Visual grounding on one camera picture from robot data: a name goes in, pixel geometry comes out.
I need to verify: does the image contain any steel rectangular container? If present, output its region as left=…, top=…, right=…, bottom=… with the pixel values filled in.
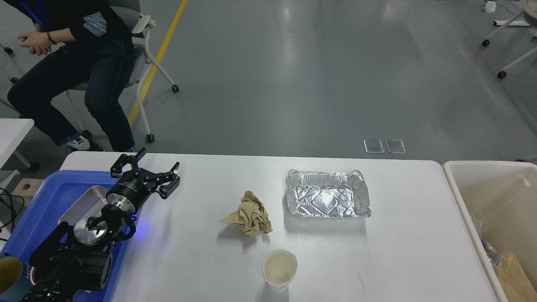
left=57, top=185, right=108, bottom=226

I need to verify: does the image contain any white side table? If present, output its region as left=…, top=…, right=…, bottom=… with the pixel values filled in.
left=0, top=118, right=34, bottom=169

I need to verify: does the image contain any floor plate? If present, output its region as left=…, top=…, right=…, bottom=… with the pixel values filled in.
left=384, top=139, right=406, bottom=154
left=363, top=139, right=384, bottom=154

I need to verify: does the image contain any grey office chair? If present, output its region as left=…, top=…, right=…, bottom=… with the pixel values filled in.
left=63, top=4, right=180, bottom=143

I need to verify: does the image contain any aluminium foil tray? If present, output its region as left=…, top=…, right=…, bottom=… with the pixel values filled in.
left=286, top=169, right=372, bottom=218

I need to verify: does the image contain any white plastic bin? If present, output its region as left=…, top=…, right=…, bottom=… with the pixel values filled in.
left=443, top=161, right=537, bottom=302

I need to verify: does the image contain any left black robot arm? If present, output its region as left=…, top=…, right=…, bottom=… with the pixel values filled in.
left=20, top=148, right=180, bottom=302

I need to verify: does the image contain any white paper cup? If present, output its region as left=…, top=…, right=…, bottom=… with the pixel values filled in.
left=262, top=249, right=298, bottom=292

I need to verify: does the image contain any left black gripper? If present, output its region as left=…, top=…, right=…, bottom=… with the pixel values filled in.
left=106, top=148, right=180, bottom=214

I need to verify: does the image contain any crumpled brown paper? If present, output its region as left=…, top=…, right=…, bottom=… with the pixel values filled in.
left=220, top=190, right=273, bottom=238

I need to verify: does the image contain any white wheeled furniture base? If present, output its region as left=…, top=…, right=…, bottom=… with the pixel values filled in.
left=482, top=0, right=537, bottom=80

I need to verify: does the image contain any person in black clothes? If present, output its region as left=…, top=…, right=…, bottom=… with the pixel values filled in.
left=6, top=0, right=136, bottom=152

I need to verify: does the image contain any right floor plate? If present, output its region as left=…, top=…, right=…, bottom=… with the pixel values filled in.
left=384, top=139, right=406, bottom=154

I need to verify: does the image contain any left floor plate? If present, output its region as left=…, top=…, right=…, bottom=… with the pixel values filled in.
left=363, top=139, right=384, bottom=154

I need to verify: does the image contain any wooden block with hole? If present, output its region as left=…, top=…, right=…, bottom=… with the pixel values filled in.
left=11, top=178, right=44, bottom=208

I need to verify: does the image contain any blue mug yellow inside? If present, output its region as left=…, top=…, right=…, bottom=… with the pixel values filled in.
left=0, top=255, right=33, bottom=302

